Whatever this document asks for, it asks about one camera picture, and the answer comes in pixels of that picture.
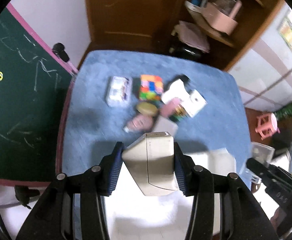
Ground black chalkboard knob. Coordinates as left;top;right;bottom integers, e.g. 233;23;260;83
52;43;70;63

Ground pink hair roller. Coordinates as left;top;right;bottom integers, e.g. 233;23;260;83
160;98;181;118

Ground folded pink cloth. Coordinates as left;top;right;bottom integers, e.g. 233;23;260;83
171;21;210;53

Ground green chalkboard pink frame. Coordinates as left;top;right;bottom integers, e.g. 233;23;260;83
0;4;76;187

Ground black charger plug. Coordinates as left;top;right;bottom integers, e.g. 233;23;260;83
168;74;190;90

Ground small white toy camera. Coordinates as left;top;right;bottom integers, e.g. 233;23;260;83
181;90;207;118

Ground white storage tray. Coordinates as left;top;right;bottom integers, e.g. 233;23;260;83
104;148;236;239

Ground brown wooden door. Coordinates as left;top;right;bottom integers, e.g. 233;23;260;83
83;0;179;53

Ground pink plastic stool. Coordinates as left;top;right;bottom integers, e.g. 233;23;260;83
255;113;280;140

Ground wooden corner shelf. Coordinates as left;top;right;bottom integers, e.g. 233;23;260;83
185;0;265;48

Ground blue plush table mat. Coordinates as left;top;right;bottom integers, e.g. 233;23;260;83
62;50;251;239

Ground pink desktop organizer box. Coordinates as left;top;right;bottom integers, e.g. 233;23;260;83
201;0;242;35

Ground multicolour puzzle cube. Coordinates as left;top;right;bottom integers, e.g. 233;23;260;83
139;74;164;101

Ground pink cream tube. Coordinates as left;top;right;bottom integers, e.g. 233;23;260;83
123;114;154;133

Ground clear floss pick box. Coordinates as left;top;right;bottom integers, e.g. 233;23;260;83
106;76;133;108

